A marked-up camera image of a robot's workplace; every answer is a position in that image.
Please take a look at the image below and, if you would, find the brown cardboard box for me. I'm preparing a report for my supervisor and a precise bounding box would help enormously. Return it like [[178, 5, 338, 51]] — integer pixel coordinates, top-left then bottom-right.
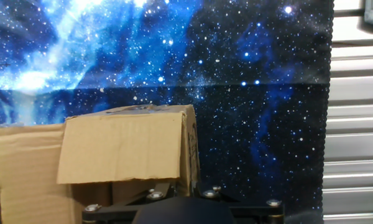
[[0, 104, 201, 224]]

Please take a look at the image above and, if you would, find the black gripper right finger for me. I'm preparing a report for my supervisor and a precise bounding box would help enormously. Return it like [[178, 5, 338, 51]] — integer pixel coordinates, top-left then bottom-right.
[[192, 182, 285, 224]]

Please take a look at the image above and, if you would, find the blue galaxy print cloth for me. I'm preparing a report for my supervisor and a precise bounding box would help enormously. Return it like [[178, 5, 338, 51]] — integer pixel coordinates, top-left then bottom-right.
[[0, 0, 335, 224]]

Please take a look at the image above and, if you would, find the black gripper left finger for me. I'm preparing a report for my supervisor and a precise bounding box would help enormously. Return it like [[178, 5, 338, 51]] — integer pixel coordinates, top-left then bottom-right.
[[81, 182, 175, 224]]

